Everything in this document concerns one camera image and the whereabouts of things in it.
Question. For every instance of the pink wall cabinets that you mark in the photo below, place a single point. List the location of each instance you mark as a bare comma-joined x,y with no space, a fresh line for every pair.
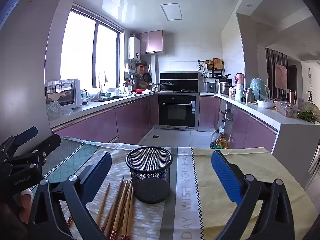
152,41

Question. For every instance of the patterned tablecloth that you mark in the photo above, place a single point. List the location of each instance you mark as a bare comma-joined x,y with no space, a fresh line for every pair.
250,160

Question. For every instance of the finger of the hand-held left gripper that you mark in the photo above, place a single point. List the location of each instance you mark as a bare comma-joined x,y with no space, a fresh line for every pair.
26,135
50,143

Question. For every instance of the kitchen window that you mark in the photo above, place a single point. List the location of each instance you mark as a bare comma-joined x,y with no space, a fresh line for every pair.
80,50

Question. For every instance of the steel stock pot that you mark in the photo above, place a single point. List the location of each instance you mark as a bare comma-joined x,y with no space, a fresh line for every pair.
225,87

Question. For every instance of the steel thermos bottle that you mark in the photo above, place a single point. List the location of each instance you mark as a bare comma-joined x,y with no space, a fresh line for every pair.
250,96

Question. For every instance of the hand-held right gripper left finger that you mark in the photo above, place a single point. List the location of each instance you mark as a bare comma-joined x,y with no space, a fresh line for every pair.
97,178

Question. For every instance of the clear plastic bag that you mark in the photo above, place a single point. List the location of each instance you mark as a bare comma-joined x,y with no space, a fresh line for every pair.
56,110

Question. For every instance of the green leafy herbs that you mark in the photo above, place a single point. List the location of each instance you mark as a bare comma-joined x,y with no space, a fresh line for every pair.
307,116

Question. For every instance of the person's left hand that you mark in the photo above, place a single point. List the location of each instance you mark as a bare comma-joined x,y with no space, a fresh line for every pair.
25,203

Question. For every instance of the white countertop oven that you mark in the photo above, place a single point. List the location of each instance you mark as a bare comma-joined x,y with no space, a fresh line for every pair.
62,92

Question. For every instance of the wall clock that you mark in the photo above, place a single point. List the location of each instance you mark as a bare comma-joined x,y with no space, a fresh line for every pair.
309,73

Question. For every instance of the silver rice cooker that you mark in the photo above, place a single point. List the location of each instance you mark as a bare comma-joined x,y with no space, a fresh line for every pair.
210,87

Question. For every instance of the framed wall picture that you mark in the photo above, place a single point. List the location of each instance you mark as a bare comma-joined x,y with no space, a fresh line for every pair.
280,76

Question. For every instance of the white canister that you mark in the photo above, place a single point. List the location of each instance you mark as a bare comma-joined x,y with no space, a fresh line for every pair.
239,92

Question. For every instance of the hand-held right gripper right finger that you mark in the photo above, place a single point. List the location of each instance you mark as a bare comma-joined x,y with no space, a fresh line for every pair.
226,177

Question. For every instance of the black mesh holder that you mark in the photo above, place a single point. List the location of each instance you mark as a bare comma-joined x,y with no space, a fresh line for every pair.
150,180

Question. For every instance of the wooden cutting board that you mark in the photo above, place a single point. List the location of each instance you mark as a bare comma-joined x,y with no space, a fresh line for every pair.
218,63

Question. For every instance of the black wall rack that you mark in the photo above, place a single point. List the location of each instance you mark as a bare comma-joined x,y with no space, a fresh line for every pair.
217,73

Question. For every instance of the grey refrigerator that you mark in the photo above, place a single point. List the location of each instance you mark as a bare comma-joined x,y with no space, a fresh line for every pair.
22,67

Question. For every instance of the white bowl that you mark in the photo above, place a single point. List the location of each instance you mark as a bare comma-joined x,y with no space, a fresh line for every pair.
265,104

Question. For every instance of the black wok with lid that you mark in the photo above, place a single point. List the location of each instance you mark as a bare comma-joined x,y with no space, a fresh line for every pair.
167,85

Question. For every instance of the yellow oil bottle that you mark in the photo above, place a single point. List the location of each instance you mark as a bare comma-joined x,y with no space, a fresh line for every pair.
222,142

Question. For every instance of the ceiling light panel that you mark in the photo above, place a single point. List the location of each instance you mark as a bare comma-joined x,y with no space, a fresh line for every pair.
171,11

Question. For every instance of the green kitchen appliance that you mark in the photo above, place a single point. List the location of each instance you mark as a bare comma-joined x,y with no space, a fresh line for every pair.
258,87

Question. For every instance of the bundle of wooden chopsticks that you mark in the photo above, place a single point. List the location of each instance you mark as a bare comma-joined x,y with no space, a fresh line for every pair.
120,205

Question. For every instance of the white water heater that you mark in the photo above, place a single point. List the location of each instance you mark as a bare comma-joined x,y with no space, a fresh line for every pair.
134,47

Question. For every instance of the pink base cabinets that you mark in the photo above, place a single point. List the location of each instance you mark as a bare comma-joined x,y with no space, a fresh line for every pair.
125,117
250,130

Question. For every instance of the pink kettle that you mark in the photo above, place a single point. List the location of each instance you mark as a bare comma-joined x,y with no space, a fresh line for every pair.
240,78

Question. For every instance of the clear plastic container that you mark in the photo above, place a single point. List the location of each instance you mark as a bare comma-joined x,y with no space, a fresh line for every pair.
286,108

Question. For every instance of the red basin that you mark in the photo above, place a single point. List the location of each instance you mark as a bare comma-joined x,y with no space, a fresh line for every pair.
139,90

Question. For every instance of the hanging frying pan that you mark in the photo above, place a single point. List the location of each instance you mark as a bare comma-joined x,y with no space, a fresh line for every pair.
147,77

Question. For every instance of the black built-in oven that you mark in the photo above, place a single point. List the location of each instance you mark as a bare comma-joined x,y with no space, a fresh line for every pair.
177,112

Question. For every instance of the black range hood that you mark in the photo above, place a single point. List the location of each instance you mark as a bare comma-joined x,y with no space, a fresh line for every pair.
180,76

